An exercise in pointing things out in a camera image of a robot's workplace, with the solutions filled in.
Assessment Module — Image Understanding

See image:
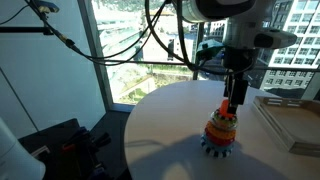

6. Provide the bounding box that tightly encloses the orange rod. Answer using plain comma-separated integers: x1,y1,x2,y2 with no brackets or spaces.
219,99,234,118

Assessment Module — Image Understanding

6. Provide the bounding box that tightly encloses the blue ring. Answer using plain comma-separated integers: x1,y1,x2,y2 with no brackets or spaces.
201,132,235,152

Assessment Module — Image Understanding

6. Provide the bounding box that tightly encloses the large black white striped ring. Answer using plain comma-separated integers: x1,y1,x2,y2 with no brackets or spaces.
199,133,235,159

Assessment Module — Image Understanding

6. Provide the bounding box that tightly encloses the orange ring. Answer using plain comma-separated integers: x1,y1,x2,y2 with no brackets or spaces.
204,120,238,140

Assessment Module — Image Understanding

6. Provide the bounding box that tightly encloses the black cable bundle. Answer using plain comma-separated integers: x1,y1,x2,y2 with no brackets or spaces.
23,0,258,76

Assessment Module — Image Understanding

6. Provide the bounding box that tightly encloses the small black white striped ring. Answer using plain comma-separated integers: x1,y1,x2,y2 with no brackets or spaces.
210,109,240,131

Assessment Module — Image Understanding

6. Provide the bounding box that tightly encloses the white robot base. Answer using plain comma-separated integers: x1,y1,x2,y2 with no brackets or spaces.
0,118,46,180

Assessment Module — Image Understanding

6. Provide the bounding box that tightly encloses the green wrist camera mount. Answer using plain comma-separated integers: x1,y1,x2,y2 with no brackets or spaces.
196,39,224,65

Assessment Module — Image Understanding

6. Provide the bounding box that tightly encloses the camera on black stand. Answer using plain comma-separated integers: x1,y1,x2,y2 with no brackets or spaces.
0,0,61,37

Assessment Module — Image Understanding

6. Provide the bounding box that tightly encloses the wooden tray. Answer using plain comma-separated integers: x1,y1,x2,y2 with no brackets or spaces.
253,96,320,157

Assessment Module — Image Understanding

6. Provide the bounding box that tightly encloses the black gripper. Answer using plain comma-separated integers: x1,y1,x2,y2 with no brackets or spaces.
222,46,259,114

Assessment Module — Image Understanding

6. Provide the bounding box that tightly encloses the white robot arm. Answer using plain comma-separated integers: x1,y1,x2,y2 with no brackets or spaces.
177,0,297,114

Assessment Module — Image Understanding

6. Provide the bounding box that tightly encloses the red ring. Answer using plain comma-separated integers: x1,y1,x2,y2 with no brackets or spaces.
203,128,236,147

